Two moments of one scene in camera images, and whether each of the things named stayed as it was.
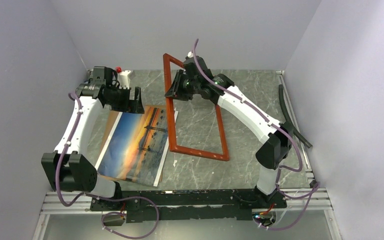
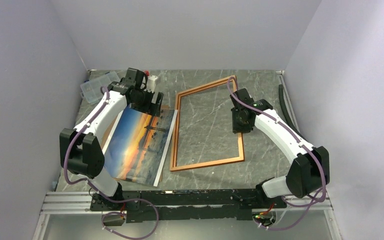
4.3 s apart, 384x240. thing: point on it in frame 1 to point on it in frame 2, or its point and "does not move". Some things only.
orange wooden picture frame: [172, 145] to [193, 90]
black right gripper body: [187, 87] to [238, 126]
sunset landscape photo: [136, 148] does not move
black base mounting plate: [190, 205] does not move
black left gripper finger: [139, 106] to [158, 104]
